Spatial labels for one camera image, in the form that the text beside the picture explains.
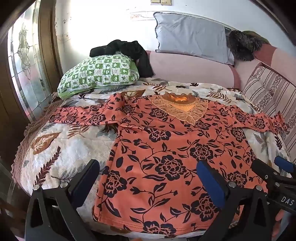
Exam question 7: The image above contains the pink bolster cushion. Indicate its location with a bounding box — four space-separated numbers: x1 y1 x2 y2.
145 50 241 90

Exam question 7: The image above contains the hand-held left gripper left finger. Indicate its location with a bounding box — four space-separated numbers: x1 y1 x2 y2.
25 159 100 241

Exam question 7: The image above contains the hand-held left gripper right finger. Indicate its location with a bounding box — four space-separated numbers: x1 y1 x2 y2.
196 160 276 241

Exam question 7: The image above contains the grey pillow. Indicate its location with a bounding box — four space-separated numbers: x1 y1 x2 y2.
154 12 235 65

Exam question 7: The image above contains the pink striped cushion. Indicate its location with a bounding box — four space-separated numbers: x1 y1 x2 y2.
241 65 296 149

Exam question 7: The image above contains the stained glass window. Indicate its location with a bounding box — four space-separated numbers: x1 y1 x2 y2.
7 2 52 122

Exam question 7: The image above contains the leaf print blanket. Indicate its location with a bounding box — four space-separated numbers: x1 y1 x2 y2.
11 77 292 240

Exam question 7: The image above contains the pink sofa backrest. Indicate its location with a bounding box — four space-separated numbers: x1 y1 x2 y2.
235 44 296 81

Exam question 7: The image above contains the black cloth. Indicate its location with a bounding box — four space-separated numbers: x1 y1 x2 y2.
89 40 155 78

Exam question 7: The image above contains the green checkered pillow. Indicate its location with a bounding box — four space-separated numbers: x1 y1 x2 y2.
57 51 140 100

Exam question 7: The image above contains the person's right hand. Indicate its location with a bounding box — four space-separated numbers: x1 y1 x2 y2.
271 209 292 241

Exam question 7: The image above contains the orange floral shirt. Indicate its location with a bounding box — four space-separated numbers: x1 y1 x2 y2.
48 91 288 239

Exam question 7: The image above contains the wooden window frame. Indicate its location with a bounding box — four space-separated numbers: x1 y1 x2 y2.
37 0 65 78

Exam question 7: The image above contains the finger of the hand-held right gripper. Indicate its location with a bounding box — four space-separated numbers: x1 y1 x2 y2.
274 156 296 178
251 159 281 189

